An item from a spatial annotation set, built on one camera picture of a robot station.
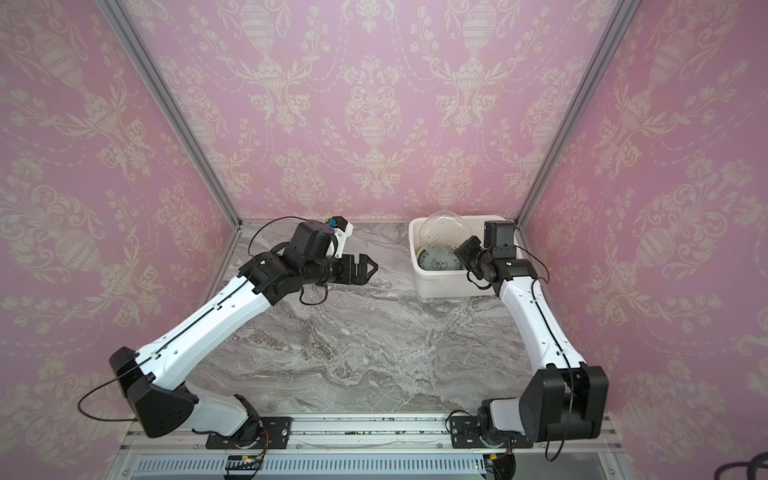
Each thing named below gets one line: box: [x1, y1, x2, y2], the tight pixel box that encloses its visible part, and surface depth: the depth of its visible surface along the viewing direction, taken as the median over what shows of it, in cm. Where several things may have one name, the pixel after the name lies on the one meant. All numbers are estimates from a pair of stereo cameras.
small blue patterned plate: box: [417, 246, 466, 271], surface depth 102 cm
